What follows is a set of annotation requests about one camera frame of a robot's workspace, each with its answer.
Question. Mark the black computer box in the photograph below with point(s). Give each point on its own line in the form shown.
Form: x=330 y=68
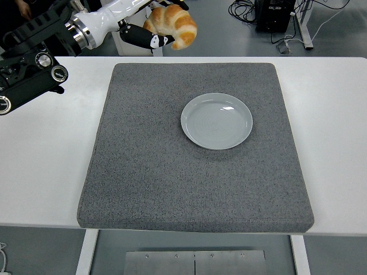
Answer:
x=272 y=17

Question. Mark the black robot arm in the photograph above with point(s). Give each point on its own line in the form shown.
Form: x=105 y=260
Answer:
x=25 y=88

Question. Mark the grey floor socket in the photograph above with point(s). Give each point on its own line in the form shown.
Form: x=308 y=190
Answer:
x=284 y=48

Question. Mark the person's hand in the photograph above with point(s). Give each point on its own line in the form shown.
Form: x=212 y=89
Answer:
x=25 y=8

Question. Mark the white table leg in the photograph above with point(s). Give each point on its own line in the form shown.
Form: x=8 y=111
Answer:
x=86 y=255
x=301 y=257

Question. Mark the white cabinet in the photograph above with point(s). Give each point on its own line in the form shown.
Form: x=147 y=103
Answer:
x=129 y=51

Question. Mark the grey felt mat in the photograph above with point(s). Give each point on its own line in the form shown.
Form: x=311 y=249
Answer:
x=186 y=186

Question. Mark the golden croissant bread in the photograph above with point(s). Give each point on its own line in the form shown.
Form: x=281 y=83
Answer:
x=177 y=25

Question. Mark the white square post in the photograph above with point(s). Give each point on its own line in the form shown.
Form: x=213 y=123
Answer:
x=158 y=53

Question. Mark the person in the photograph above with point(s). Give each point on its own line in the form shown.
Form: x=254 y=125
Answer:
x=8 y=11

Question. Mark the grey round plate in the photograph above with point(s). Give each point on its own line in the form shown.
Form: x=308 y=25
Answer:
x=215 y=123

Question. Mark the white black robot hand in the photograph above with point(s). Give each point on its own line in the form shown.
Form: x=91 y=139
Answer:
x=114 y=14

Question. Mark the grey metal plate with screws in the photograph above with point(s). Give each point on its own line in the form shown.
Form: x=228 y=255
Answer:
x=172 y=263

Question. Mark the white desk leg with foot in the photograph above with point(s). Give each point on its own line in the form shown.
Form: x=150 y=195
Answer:
x=304 y=25

